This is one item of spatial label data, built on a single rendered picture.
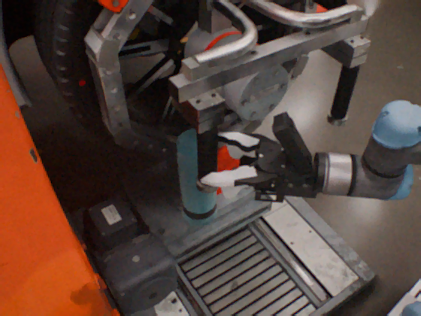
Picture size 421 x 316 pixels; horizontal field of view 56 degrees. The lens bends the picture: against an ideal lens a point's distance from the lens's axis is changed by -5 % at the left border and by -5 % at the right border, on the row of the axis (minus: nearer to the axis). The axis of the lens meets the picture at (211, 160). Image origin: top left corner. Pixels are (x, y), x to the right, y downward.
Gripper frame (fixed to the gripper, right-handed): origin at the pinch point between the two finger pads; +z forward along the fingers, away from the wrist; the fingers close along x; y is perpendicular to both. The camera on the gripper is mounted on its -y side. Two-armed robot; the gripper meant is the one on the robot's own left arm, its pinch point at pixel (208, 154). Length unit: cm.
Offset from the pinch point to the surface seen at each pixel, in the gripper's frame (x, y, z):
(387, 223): 50, 83, -66
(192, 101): -0.8, -12.0, 2.3
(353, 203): 59, 83, -53
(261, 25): 46.8, 0.1, -7.6
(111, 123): 9.5, 3.4, 21.0
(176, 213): 30, 60, 15
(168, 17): 30.2, -9.5, 12.4
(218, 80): 3.1, -13.5, -1.2
